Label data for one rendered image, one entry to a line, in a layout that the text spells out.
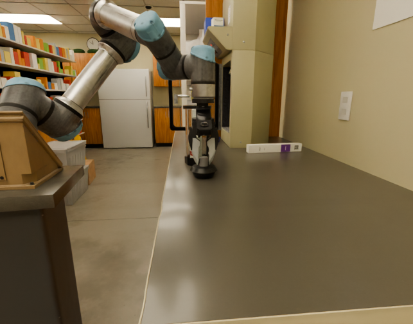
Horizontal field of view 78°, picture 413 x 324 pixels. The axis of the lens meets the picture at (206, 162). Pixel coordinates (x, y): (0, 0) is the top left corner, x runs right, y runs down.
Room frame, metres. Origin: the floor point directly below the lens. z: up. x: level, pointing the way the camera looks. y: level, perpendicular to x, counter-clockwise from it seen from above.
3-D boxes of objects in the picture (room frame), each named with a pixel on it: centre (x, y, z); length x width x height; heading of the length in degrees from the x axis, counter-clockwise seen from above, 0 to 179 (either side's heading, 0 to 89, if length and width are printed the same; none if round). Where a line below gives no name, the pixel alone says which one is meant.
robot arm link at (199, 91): (0.84, 0.01, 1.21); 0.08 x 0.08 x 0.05
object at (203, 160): (0.82, 0.01, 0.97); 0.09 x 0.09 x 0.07
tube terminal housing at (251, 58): (1.47, -0.23, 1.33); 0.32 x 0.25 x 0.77; 5
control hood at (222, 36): (1.46, -0.05, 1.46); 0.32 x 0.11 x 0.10; 5
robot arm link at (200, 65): (0.84, 0.01, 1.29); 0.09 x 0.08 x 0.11; 61
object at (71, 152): (2.96, 1.71, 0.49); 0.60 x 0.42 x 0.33; 5
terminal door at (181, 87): (1.61, 0.08, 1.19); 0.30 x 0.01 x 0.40; 89
